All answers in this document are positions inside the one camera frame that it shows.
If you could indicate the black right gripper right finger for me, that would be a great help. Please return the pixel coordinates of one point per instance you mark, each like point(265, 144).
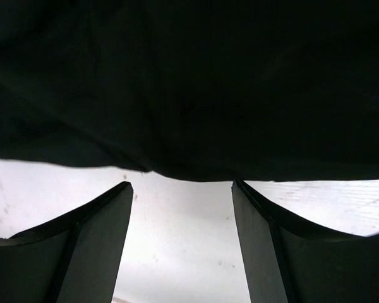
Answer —
point(288, 258)

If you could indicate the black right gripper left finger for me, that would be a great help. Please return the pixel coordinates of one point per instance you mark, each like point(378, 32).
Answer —
point(72, 258)

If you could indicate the black trousers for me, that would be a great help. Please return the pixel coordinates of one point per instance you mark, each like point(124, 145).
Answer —
point(193, 90)

